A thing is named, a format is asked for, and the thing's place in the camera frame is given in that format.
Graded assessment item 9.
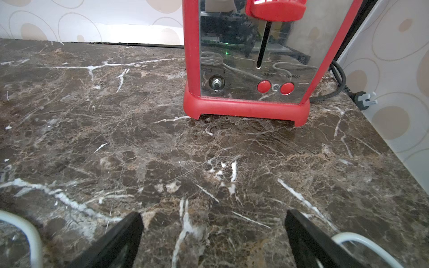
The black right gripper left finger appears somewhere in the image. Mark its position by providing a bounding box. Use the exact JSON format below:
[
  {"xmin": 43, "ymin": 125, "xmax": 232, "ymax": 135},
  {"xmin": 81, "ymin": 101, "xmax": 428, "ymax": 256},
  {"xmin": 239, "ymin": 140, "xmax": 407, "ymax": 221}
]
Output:
[{"xmin": 67, "ymin": 212, "xmax": 144, "ymax": 268}]

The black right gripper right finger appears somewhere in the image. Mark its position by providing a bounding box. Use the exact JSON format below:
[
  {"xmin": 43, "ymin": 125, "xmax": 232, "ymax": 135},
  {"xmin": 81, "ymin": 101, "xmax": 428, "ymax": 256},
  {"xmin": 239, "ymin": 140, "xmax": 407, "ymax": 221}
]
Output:
[{"xmin": 284, "ymin": 209, "xmax": 364, "ymax": 268}]

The red chrome toaster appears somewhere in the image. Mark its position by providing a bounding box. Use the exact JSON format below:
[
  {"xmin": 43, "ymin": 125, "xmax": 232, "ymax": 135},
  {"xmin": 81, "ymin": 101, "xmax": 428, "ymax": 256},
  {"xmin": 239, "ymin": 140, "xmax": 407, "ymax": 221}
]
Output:
[{"xmin": 182, "ymin": 0, "xmax": 362, "ymax": 127}]

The white power strip cable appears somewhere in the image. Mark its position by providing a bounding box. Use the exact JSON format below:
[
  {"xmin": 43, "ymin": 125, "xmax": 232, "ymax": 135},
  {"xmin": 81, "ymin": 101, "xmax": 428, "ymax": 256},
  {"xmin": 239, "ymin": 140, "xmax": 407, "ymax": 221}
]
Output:
[{"xmin": 331, "ymin": 232, "xmax": 404, "ymax": 268}]

